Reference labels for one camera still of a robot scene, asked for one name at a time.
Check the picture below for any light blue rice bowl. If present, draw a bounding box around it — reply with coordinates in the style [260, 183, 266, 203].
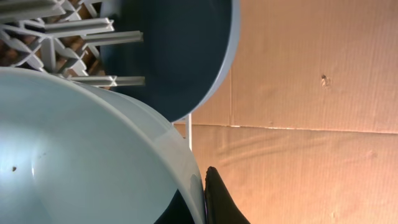
[0, 67, 206, 224]

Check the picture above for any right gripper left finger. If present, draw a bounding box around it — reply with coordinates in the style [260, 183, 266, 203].
[154, 190, 195, 224]

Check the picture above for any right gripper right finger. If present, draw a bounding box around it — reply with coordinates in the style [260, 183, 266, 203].
[204, 166, 249, 224]

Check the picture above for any brown cardboard panel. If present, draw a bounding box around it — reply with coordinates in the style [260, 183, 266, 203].
[192, 0, 397, 223]

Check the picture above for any grey dishwasher rack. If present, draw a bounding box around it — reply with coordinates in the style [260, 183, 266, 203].
[1, 1, 192, 157]

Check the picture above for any dark blue plate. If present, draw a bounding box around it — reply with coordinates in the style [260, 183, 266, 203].
[100, 0, 241, 122]

